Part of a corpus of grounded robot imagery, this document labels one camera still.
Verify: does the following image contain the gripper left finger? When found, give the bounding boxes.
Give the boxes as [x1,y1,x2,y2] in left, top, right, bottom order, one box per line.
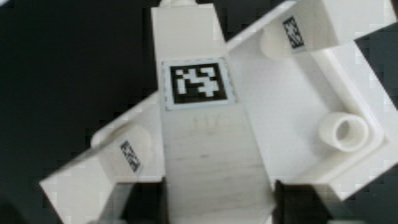
[87,181,169,224]

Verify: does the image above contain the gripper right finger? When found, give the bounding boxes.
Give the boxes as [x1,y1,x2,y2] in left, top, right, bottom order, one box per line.
[272,180,356,224]

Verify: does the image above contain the white desk top panel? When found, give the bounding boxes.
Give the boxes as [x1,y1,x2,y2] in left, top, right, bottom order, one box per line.
[38,0,398,224]

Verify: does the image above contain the white desk leg with tag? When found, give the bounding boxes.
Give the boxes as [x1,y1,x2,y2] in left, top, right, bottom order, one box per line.
[39,125,165,224]

